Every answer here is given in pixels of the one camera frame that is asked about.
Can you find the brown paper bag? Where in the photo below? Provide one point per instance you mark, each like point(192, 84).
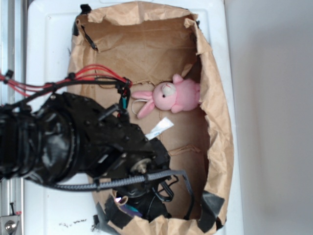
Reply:
point(149, 43)

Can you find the white paper tag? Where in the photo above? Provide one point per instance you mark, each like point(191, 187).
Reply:
point(162, 126)

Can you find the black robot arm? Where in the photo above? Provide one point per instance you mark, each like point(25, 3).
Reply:
point(73, 134)

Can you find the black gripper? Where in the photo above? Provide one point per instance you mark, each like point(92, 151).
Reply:
point(148, 198)

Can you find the aluminium extrusion frame rail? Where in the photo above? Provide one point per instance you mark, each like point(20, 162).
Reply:
point(13, 31)

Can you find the pink plush bunny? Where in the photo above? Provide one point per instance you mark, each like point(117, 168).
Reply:
point(176, 96)

